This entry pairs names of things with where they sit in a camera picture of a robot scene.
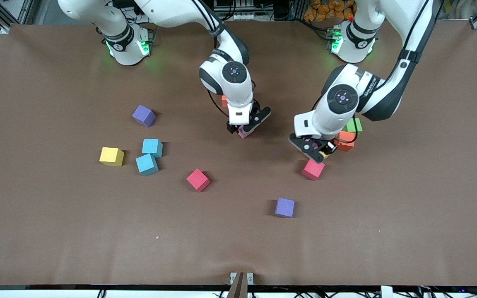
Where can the green foam cube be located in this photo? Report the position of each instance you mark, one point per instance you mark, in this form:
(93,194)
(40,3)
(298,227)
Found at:
(355,125)

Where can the purple foam cube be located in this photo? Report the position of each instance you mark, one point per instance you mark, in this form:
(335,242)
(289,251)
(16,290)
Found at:
(143,116)
(284,207)

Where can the white electronics box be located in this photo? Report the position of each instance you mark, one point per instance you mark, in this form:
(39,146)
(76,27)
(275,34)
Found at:
(240,16)

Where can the orange foam cube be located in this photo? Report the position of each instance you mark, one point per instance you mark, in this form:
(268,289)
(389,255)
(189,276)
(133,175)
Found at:
(224,101)
(346,142)

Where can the table cover sheet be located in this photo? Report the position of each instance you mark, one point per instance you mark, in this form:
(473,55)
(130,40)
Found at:
(238,248)

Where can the blue foam cube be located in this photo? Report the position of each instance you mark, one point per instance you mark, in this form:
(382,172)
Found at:
(152,147)
(146,164)

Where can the red foam cube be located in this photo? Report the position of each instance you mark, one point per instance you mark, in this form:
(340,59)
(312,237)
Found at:
(197,179)
(313,170)

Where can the yellow foam cube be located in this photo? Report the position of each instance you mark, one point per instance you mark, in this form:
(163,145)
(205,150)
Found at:
(111,156)
(325,156)

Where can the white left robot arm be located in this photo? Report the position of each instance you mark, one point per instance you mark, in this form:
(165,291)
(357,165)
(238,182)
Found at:
(325,120)

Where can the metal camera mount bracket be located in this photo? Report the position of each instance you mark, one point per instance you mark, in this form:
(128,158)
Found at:
(238,287)

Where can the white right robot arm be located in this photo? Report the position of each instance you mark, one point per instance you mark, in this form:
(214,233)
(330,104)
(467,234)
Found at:
(238,95)

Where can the orange yellow object pile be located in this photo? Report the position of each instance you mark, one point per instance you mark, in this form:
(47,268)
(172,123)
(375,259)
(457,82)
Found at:
(325,10)

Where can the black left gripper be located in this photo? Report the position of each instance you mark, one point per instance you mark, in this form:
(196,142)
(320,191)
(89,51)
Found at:
(330,146)

